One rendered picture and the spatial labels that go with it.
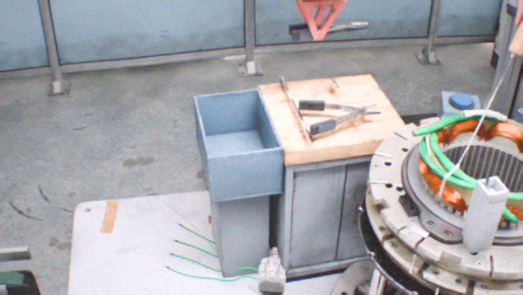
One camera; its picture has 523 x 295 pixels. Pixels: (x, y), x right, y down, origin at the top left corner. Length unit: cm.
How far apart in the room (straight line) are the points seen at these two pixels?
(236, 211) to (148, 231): 26
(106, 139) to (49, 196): 43
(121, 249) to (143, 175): 143
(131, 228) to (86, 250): 10
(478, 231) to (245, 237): 45
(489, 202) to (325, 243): 43
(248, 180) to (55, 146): 199
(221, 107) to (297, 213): 21
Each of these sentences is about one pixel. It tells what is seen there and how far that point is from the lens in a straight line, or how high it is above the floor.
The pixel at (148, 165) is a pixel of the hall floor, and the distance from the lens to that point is 263.
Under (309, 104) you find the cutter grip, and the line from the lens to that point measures 95.
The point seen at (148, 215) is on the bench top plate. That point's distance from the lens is 123.
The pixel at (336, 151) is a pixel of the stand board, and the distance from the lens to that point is 91.
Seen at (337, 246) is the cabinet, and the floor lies 84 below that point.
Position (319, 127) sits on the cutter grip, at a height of 109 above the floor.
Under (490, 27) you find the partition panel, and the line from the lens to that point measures 359.
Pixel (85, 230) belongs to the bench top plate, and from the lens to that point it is 122.
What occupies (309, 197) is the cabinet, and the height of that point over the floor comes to 97.
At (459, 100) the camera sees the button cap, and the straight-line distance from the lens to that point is 110.
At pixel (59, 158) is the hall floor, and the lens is 277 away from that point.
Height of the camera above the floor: 160
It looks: 37 degrees down
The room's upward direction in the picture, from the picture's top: straight up
